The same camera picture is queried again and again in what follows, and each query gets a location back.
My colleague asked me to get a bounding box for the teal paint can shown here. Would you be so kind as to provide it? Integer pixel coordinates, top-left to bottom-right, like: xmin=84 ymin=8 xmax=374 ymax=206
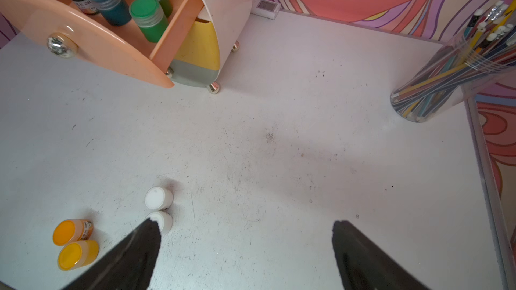
xmin=90 ymin=0 xmax=132 ymax=26

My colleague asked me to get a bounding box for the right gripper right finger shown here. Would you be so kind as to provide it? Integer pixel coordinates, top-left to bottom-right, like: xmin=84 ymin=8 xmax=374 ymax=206
xmin=332 ymin=221 xmax=427 ymax=290

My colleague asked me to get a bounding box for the orange paint can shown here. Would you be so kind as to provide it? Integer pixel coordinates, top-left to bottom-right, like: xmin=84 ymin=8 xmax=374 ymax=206
xmin=52 ymin=219 xmax=94 ymax=247

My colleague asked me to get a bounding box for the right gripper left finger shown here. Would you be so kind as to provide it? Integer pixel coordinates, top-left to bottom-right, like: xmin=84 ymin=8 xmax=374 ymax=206
xmin=65 ymin=219 xmax=161 ymax=289

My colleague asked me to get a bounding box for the clear pencil cup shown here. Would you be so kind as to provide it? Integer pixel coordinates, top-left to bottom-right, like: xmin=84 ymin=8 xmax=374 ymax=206
xmin=390 ymin=1 xmax=515 ymax=123

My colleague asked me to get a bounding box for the round white drawer cabinet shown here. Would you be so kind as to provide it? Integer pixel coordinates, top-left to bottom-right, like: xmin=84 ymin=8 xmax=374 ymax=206
xmin=1 ymin=0 xmax=253 ymax=94

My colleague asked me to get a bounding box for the light green paint can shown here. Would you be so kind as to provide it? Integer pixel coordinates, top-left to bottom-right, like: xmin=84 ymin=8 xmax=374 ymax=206
xmin=129 ymin=0 xmax=169 ymax=43

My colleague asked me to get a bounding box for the white paint can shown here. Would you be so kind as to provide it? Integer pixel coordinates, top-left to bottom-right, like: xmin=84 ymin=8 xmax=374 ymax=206
xmin=145 ymin=187 xmax=174 ymax=211
xmin=146 ymin=211 xmax=173 ymax=235

